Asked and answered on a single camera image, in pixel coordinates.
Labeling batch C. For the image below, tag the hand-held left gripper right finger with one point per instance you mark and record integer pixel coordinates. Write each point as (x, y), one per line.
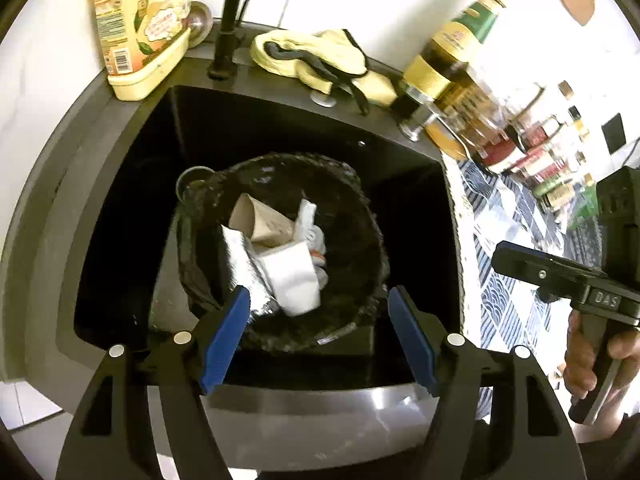
(415, 340)

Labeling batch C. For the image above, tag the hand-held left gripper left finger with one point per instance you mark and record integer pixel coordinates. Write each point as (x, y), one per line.
(225, 340)

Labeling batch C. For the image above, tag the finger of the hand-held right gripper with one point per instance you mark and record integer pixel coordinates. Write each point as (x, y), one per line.
(542, 275)

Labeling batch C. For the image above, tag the large foil packet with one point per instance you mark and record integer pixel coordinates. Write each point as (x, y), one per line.
(240, 265)

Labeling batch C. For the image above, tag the white paper cup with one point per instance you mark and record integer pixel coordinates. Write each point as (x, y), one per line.
(292, 280)

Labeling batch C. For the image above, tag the trash bin black bag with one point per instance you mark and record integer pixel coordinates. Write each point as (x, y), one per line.
(350, 240)

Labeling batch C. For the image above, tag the white tissue wad orange scrap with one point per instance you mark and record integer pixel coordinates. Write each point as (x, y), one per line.
(320, 255)

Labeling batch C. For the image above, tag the person's right hand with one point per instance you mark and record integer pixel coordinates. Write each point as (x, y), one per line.
(575, 360)

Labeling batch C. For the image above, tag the blue patterned tablecloth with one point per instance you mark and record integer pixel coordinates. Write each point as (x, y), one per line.
(505, 240)

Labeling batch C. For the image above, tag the green plastic bag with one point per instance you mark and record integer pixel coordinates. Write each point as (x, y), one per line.
(585, 212)

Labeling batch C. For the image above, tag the red label black cap bottle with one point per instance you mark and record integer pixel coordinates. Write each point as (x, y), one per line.
(537, 160)

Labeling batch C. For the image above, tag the dark soy sauce jug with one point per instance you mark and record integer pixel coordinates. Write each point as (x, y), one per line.
(500, 152)

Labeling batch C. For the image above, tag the person's dark clothing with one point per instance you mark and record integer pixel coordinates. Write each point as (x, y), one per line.
(620, 440)

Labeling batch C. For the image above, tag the metal sink drain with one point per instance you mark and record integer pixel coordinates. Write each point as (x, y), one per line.
(192, 180)

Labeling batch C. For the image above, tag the black sink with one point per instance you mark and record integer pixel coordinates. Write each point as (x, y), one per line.
(125, 210)

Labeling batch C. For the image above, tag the small metal cup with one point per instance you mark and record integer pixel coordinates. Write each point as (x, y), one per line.
(417, 115)

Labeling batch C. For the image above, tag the green label brown bottle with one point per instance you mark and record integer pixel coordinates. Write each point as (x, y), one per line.
(450, 50)

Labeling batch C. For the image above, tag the metal sink button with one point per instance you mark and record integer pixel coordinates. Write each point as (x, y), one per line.
(324, 99)

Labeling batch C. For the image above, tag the yellow rubber gloves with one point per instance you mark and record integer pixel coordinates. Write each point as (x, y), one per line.
(320, 55)

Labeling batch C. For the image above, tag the black faucet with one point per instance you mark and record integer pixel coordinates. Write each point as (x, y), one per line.
(227, 35)

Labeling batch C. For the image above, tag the round metal lid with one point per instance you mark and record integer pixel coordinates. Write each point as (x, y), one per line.
(200, 20)

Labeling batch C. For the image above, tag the yellow detergent bottle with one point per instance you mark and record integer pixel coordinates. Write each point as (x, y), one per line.
(140, 25)

